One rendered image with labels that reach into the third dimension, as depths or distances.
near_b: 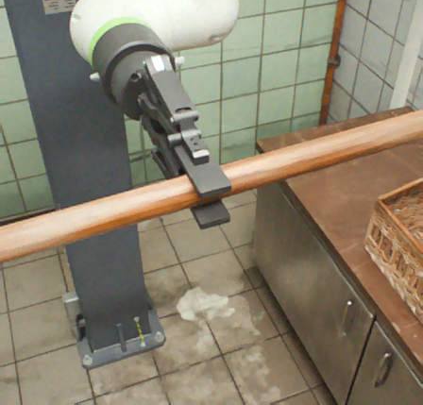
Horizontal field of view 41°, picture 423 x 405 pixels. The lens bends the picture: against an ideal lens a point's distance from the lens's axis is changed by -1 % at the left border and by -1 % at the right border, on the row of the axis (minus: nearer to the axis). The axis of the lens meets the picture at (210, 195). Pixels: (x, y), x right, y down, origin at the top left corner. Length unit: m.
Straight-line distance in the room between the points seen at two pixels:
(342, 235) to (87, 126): 0.63
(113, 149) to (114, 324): 0.63
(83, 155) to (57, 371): 0.78
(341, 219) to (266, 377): 0.60
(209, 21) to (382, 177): 0.86
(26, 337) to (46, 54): 1.05
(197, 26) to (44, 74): 0.45
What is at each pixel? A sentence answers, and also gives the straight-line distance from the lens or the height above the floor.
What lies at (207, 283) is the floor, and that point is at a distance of 1.96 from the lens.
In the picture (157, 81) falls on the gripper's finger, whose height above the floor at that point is 1.23.
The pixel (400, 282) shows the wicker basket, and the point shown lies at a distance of 1.23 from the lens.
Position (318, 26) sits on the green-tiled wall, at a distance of 2.13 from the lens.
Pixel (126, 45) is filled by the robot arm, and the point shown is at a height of 1.22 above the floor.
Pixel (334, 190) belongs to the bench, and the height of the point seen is 0.58.
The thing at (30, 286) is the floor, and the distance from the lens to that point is 2.04.
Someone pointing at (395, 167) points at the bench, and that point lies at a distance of 1.57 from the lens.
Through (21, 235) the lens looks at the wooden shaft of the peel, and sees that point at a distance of 0.49.
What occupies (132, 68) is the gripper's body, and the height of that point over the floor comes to 1.21.
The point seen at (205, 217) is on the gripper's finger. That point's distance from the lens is 0.51.
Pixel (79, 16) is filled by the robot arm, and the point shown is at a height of 1.21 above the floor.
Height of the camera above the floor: 1.52
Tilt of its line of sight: 42 degrees down
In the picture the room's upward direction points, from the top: straight up
